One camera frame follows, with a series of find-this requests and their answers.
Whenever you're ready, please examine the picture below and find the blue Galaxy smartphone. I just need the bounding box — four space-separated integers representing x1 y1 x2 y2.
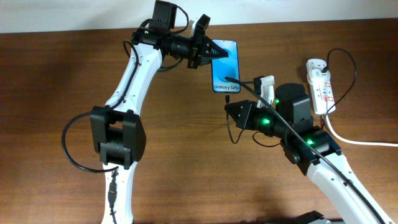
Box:
211 39 241 93

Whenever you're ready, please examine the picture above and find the black charging cable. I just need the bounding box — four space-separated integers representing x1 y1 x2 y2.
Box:
224 48 358 145

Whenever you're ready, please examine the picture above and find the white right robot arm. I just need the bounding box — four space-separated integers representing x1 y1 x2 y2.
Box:
243 83 393 223

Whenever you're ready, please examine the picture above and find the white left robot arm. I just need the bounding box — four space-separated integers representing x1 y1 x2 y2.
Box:
89 14 228 223

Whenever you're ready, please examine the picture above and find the white USB charger adapter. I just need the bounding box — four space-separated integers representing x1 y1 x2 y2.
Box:
307 69 330 85

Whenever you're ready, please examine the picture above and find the white power strip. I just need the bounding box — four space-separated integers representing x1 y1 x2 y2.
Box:
306 58 336 114

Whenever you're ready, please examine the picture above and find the white power strip cord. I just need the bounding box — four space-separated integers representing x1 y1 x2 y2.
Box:
323 113 398 147

